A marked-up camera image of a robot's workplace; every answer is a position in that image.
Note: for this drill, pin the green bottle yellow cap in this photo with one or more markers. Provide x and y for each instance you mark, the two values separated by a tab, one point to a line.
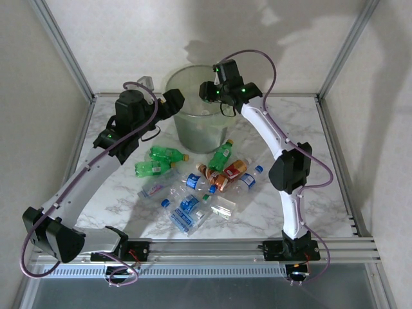
164	154

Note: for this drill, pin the green bottle with paper label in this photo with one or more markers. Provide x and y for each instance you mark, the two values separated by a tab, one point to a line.
148	169

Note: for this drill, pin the green bottle orange cap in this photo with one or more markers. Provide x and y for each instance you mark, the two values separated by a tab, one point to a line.
219	157

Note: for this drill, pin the small bottle dark blue label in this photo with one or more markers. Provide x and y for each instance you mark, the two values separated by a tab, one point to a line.
192	180

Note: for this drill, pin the red label bottle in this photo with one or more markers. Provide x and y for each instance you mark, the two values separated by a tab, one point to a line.
235	169

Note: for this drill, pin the clear bottle pink label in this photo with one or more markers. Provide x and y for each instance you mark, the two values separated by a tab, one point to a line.
153	190

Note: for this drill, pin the brown tea bottle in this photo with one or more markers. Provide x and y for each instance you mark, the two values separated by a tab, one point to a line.
222	184

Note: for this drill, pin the clear bottle round blue label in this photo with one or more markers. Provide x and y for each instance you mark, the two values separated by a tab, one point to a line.
247	180

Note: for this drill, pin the clear bottle green label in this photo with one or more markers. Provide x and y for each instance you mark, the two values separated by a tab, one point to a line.
223	209

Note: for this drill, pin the large clear water bottle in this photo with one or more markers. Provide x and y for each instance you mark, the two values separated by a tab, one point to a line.
181	220

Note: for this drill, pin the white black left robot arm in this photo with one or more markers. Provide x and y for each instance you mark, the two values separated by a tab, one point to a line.
83	183

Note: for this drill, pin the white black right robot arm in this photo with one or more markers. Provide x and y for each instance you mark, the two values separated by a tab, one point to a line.
267	125

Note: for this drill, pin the translucent green bucket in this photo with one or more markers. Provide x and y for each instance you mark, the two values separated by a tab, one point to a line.
199	135

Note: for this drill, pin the small lit circuit board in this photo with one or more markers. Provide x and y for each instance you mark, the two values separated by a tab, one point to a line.
297	273
128	271

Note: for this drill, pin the grey metal lower panel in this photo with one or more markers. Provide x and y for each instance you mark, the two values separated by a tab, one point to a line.
209	294

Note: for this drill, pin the aluminium frame post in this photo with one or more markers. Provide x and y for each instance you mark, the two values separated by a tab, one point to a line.
61	48
24	296
348	48
383	289

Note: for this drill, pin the aluminium front mounting rail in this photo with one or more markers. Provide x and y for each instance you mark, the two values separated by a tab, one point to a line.
209	249

